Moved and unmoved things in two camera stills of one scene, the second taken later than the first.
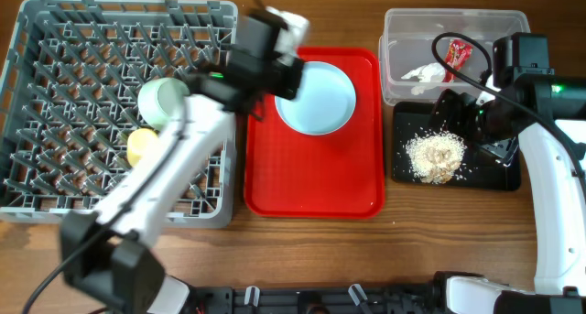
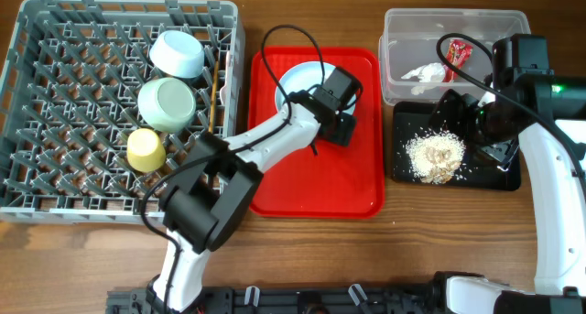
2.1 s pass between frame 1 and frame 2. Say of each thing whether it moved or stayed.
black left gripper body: moved
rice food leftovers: stayed
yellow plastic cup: stayed
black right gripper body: stayed
